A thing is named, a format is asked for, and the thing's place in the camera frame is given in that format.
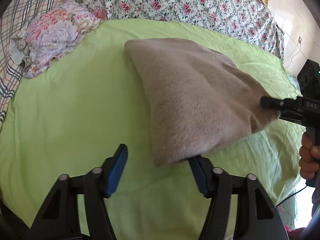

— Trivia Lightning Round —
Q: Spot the light green bed sheet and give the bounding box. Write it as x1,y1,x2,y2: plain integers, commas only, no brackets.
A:
1,20,300,239

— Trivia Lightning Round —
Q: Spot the white wall cable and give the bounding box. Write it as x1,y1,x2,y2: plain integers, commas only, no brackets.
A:
285,36,303,69

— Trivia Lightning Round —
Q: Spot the plaid checkered blanket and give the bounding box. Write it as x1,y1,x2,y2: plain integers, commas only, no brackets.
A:
1,0,62,122

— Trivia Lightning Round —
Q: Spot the purple pink floral pillow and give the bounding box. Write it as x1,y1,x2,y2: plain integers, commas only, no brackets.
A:
9,0,107,79

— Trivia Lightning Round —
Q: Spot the rose floral white quilt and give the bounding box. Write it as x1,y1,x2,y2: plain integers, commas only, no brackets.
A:
80,0,284,60

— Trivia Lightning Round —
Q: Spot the beige knit sweater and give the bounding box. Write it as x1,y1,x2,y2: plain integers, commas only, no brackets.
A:
124,38,280,166

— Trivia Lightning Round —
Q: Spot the person right hand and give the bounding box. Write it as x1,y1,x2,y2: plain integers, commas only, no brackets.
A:
299,132,319,180

